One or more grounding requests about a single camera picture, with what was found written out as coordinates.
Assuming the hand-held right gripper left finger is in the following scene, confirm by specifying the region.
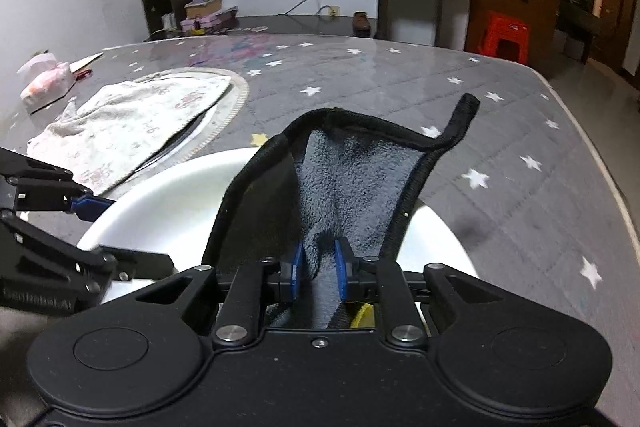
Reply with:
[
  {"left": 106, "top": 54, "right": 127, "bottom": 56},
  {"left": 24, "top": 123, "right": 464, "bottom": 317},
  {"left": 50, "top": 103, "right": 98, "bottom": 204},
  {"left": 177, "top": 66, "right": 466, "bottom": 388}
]
[{"left": 136, "top": 243, "right": 307, "bottom": 349}]

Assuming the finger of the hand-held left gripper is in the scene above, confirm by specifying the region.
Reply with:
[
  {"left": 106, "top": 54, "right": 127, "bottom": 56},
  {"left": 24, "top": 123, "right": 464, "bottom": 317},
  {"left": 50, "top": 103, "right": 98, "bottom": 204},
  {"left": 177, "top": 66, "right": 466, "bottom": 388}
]
[
  {"left": 0, "top": 210, "right": 175, "bottom": 284},
  {"left": 0, "top": 147, "right": 117, "bottom": 224}
]

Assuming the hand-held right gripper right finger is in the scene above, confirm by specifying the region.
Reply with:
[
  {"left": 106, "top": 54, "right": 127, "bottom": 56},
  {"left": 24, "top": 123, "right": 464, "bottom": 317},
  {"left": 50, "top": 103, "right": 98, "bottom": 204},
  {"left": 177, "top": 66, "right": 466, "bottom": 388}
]
[{"left": 334, "top": 238, "right": 503, "bottom": 348}]

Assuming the grey star-printed mat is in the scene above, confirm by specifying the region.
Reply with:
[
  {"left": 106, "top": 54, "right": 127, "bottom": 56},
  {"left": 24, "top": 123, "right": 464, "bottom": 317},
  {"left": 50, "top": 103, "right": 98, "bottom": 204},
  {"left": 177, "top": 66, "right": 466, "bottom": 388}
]
[{"left": 0, "top": 32, "right": 640, "bottom": 427}]

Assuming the pink tissue pack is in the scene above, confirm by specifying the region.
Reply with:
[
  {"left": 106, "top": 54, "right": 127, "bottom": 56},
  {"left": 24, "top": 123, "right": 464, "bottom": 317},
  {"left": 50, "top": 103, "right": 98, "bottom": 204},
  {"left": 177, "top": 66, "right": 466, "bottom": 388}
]
[{"left": 17, "top": 52, "right": 77, "bottom": 115}]

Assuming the stack of pastel boxes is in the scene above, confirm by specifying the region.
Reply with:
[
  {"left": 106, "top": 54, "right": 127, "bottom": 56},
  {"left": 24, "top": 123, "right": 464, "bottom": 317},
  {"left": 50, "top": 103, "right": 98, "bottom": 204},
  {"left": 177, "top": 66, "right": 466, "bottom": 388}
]
[{"left": 180, "top": 0, "right": 239, "bottom": 34}]

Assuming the yellow sponge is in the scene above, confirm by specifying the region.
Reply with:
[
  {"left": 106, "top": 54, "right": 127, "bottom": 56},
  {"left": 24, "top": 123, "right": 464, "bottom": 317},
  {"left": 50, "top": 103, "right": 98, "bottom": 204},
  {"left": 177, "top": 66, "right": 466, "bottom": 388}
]
[{"left": 349, "top": 303, "right": 376, "bottom": 329}]

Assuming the red plastic stool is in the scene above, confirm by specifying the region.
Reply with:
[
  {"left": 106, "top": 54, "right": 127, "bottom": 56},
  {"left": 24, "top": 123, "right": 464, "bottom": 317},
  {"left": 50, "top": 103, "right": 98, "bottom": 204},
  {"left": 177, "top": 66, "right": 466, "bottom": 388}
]
[{"left": 476, "top": 11, "right": 531, "bottom": 66}]

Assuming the white printed cloth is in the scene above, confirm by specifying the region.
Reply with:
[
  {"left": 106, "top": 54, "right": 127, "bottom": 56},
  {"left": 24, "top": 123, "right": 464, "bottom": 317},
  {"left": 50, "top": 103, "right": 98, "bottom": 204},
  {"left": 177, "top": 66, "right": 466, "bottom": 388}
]
[{"left": 26, "top": 74, "right": 234, "bottom": 198}]

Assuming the black-edged grey fleece cloth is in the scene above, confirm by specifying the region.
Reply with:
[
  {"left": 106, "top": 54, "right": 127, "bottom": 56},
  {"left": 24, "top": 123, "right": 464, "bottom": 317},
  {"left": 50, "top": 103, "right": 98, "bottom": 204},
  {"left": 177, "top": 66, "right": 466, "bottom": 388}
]
[{"left": 202, "top": 93, "right": 482, "bottom": 331}]

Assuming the white bowl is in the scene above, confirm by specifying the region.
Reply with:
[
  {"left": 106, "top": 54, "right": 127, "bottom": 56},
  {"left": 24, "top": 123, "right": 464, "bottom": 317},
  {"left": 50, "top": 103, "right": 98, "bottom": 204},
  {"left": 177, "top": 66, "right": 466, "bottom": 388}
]
[{"left": 77, "top": 148, "right": 477, "bottom": 339}]

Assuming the small red-handled tool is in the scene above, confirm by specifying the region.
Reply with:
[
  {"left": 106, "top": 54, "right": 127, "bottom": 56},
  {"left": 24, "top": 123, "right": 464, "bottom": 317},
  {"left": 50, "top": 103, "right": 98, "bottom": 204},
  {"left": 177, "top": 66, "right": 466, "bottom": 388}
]
[{"left": 69, "top": 54, "right": 104, "bottom": 81}]

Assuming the dark glossy table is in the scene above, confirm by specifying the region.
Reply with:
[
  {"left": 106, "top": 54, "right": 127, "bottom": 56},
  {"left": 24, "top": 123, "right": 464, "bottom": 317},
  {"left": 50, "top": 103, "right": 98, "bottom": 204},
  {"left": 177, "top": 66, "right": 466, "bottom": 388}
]
[{"left": 145, "top": 14, "right": 379, "bottom": 42}]

